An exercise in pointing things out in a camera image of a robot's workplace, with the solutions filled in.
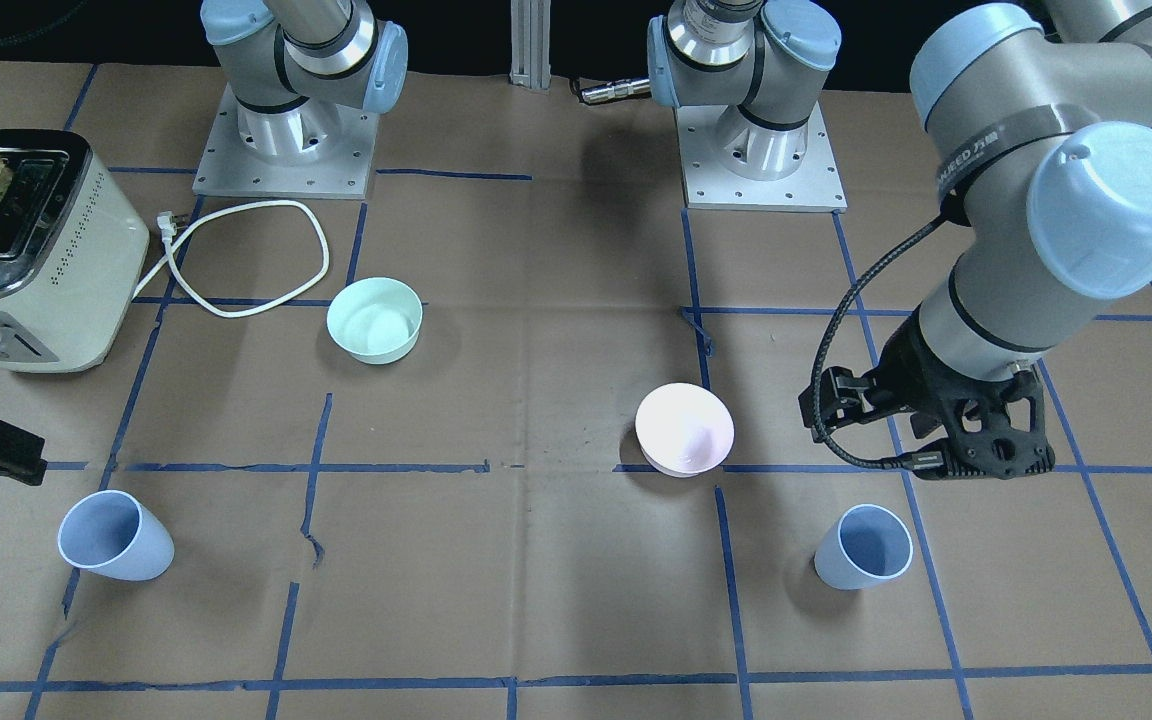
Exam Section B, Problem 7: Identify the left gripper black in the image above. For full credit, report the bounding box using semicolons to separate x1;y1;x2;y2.
801;318;1056;480

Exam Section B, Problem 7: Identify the blue cup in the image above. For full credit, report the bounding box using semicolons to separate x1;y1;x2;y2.
813;503;914;591
56;488;175;582

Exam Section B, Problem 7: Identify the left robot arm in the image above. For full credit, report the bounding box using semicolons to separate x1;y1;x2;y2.
799;1;1152;480

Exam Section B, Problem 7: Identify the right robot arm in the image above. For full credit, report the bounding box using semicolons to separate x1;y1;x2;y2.
0;1;410;373

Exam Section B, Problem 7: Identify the cream toaster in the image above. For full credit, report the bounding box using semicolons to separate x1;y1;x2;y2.
0;129;147;373

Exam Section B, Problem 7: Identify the pink bowl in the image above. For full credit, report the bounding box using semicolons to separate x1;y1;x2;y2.
634;382;735;478

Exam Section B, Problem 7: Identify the mint green bowl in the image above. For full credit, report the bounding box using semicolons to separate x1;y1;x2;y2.
326;276;424;365

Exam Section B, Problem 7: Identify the brown paper table cover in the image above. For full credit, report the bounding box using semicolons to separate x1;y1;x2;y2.
0;76;1152;719

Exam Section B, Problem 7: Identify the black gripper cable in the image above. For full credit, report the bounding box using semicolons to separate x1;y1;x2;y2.
810;212;952;473

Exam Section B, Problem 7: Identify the white power cord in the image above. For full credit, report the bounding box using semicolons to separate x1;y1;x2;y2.
132;200;329;319

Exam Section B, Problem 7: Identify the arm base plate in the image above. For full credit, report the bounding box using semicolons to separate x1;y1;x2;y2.
675;104;849;213
192;88;380;200

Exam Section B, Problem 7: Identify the aluminium frame post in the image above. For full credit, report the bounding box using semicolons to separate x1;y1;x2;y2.
508;0;552;94

